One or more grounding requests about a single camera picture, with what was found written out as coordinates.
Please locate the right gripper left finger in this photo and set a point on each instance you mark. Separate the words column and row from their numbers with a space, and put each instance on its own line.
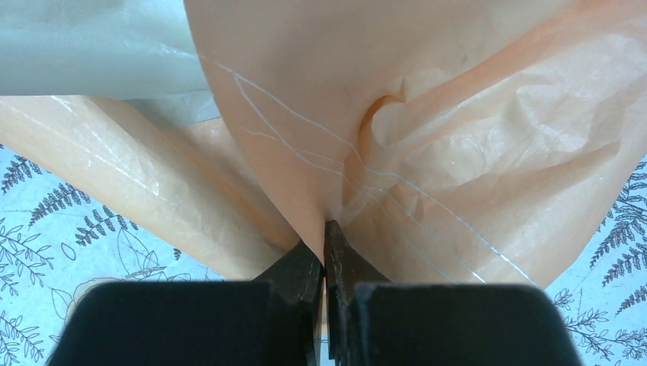
column 269, row 320

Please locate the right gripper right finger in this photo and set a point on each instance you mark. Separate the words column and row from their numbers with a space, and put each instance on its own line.
column 375, row 321

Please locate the beige kraft wrapping paper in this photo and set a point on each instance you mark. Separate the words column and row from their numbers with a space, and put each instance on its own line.
column 453, row 141

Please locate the floral patterned table mat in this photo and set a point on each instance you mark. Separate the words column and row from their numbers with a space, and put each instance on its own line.
column 57, row 243

